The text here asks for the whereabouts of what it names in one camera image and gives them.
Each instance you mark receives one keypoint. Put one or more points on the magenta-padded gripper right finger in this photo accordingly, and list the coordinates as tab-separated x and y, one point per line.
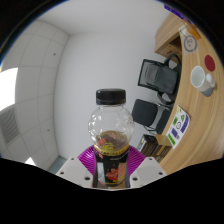
146	170

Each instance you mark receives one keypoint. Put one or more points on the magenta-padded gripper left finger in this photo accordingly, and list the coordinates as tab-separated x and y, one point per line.
75	170

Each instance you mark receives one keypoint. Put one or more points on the clear black-capped drink bottle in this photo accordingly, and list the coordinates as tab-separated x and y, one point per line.
111	125

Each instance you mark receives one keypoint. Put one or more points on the large dark brown box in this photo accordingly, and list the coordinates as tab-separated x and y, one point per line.
147	145

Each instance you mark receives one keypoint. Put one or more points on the light brown cardboard box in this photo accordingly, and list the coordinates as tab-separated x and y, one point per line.
163	148

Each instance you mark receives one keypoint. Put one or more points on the white printed leaflet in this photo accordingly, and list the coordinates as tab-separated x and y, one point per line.
178	128

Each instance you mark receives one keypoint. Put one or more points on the black padded visitor chair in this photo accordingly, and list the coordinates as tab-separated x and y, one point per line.
146	111

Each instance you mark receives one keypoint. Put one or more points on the ceiling air vent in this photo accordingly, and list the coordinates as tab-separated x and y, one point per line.
8	125

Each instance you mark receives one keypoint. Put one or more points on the black mesh office chair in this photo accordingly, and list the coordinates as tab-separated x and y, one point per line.
158	75

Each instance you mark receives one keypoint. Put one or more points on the rectangular ceiling light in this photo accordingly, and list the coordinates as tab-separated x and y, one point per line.
8	88

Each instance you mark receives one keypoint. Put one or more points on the white mug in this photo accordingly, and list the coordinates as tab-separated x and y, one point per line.
200	78

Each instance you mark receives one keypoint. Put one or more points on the flat round red coaster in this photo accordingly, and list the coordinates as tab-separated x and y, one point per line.
209	63

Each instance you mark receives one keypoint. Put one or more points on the wooden side desk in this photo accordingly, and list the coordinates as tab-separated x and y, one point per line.
166	36

